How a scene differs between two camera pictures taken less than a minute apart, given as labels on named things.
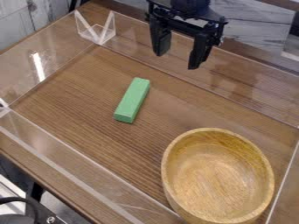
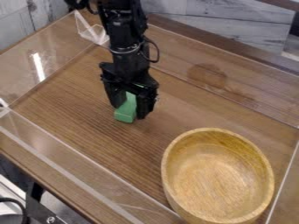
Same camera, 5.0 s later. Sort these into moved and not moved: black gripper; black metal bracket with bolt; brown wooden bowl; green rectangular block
Moved: black gripper
Not moved: brown wooden bowl; black metal bracket with bolt; green rectangular block
